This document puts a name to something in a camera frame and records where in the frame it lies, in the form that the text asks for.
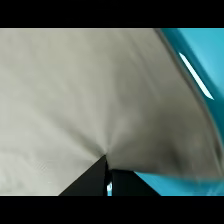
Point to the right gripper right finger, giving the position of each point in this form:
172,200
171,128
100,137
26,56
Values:
131,185

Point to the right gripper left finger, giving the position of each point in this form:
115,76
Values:
91,183

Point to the light grey garment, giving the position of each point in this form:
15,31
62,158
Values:
83,93

